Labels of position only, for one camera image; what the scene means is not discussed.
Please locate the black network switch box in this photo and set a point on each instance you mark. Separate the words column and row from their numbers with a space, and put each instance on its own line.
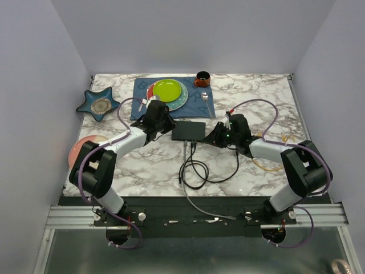
column 189, row 131

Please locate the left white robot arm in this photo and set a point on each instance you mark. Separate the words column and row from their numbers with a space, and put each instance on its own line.
column 94, row 168

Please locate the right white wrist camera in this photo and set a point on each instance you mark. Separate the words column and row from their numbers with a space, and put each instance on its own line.
column 227, row 122

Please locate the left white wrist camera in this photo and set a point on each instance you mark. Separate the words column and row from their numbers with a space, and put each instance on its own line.
column 146, row 102

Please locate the blue cloth placemat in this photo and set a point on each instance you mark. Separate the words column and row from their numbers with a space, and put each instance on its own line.
column 195, row 107

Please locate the lime green plate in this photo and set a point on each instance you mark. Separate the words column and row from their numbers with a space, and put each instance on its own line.
column 167, row 90

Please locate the pink and cream plate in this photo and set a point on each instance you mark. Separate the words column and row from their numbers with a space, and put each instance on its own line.
column 76, row 148

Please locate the pink ring object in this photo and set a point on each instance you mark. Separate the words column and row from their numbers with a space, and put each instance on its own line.
column 340, row 266

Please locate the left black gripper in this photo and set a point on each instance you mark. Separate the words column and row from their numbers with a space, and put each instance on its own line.
column 171, row 123

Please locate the silver fork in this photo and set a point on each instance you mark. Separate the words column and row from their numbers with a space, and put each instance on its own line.
column 146, row 97

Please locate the red and teal plate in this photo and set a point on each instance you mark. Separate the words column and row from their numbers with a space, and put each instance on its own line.
column 179, row 102

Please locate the brown ceramic mug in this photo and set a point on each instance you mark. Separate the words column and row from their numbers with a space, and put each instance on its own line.
column 202, row 79

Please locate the silver spoon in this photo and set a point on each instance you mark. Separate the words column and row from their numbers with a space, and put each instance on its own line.
column 205, row 97

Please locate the blue star shaped dish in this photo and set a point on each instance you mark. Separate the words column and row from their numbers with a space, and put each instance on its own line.
column 98, row 103

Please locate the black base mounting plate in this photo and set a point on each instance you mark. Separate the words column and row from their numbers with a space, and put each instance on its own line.
column 195, row 217

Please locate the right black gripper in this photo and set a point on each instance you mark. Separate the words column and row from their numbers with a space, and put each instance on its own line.
column 214, row 138

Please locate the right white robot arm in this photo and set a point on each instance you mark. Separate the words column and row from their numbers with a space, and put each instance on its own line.
column 305, row 169

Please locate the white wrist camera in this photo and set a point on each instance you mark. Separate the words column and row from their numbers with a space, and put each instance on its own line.
column 227, row 122
column 146, row 102

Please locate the aluminium rail frame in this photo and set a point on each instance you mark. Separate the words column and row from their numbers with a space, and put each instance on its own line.
column 82, row 217

